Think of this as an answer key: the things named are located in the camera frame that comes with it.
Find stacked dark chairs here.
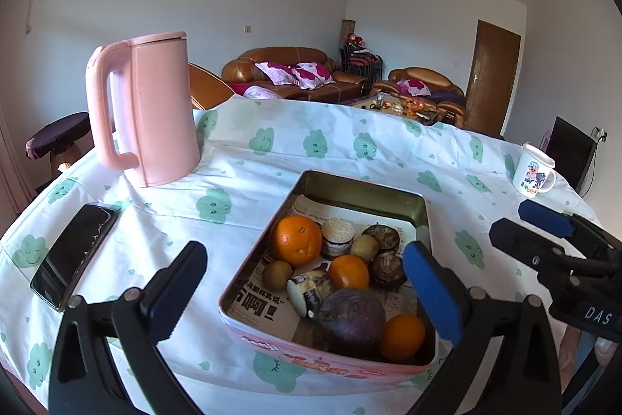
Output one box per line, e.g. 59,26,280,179
340,40,384,80

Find brown wooden door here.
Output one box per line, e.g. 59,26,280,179
465,19,522,136

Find brown leather armchair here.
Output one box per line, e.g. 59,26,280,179
189,63,235,110

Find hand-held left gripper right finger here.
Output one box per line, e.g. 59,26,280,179
402,241,564,415

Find large orange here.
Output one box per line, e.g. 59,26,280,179
271,215,324,267

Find small brown round fruit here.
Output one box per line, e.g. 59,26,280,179
350,234,380,263
264,260,294,290

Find large purple passion fruit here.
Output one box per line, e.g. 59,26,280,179
316,289,387,354

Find short brown leather sofa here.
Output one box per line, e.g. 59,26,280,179
372,66,467,129

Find black television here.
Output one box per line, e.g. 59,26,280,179
544,116,598,192

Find white green-cloud tablecloth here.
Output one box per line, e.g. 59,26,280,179
0,96,603,415

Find cluttered coffee table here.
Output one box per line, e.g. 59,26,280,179
347,93,448,124

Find purple blanket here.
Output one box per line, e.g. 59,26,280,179
428,88,465,105

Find small orange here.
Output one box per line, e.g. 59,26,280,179
329,254,371,291
380,314,426,360

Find rectangular tin box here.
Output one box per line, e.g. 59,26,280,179
218,169,438,389

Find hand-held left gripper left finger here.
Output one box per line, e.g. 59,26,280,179
49,240,210,415

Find pink patterned cushion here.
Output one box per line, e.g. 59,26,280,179
233,84,278,101

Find round dark-cushioned stool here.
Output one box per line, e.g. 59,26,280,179
25,112,93,177

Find white magenta floral pillow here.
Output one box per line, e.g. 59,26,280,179
294,61,336,89
396,79,432,97
255,61,303,86

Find person's right hand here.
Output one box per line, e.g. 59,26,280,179
561,327,618,396

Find pink electric kettle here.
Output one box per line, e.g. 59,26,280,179
86,31,201,188

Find white cartoon mug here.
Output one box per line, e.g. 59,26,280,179
512,143,557,198

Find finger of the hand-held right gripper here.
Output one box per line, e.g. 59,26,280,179
489,217,612,295
518,199,622,251

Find black smartphone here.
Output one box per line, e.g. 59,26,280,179
30,203,121,312

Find small labelled jar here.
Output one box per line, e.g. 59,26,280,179
321,218,355,261
287,270,337,319

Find long brown leather sofa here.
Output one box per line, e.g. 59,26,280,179
222,47,369,102

